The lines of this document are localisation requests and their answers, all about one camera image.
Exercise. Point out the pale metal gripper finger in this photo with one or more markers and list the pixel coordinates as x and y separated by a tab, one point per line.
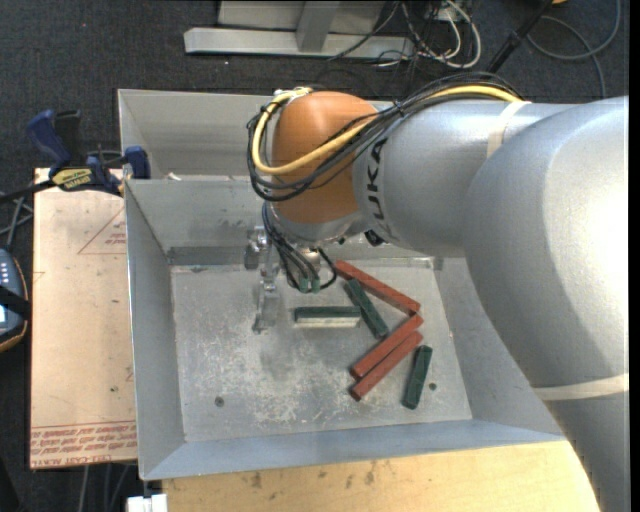
273	310
260	322

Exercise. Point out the dark green flat block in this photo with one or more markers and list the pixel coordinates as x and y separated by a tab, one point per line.
327	313
418	377
366	307

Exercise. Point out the grey metal bin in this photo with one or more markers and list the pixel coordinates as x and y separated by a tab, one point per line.
240	380

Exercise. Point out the red-brown flat block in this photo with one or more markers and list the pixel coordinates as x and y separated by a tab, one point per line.
390	345
387	367
380	290

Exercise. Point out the brown cardboard board, red print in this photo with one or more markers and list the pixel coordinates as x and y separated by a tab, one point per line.
80	320

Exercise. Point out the black cylinder on white bracket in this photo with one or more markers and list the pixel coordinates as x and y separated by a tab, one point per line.
376	237

